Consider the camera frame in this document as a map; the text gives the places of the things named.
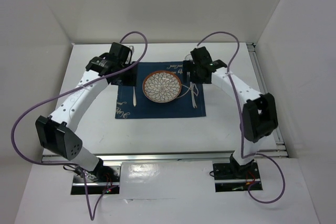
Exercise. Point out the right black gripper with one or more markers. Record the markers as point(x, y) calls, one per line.
point(189, 65)

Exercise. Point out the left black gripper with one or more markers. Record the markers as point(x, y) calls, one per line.
point(131, 80)

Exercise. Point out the silver fork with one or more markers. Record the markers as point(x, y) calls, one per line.
point(134, 97)

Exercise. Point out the blue fish placemat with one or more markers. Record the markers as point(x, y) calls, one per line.
point(146, 109)

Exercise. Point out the floral ceramic plate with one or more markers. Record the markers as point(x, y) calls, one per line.
point(162, 86)

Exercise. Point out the silver table knife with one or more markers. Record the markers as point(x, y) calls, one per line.
point(194, 94)

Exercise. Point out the clear drinking glass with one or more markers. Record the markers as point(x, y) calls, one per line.
point(188, 58)

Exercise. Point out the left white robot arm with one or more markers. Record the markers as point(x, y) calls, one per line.
point(56, 132)

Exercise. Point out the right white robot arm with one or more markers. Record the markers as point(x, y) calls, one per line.
point(257, 111)

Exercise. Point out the aluminium front rail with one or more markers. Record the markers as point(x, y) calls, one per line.
point(164, 157)

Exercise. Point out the aluminium rail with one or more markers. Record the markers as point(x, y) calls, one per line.
point(274, 142)
point(164, 157)

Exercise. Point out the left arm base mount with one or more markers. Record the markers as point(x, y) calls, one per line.
point(109, 183)

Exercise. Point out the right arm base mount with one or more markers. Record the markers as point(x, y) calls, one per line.
point(230, 177)

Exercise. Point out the aluminium right side rail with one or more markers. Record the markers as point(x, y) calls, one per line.
point(274, 142)

